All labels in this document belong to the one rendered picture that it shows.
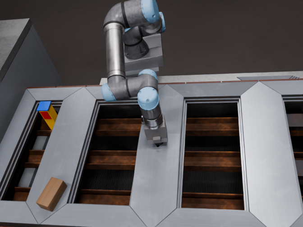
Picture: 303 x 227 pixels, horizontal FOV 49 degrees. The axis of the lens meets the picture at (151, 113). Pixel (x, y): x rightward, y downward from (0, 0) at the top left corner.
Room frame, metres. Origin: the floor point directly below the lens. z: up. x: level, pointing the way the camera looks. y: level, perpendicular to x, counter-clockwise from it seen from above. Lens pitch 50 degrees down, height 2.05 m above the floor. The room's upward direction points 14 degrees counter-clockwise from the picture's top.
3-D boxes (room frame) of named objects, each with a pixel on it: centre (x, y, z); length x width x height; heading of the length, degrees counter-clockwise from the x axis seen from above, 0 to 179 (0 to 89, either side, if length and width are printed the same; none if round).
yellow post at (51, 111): (1.21, 0.52, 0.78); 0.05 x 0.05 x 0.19; 73
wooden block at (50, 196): (0.70, 0.47, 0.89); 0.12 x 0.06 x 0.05; 147
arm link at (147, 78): (0.92, 0.00, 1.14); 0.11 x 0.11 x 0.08; 82
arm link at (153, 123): (0.82, 0.00, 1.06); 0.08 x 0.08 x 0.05
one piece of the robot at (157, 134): (0.81, 0.00, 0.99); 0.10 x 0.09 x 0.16; 171
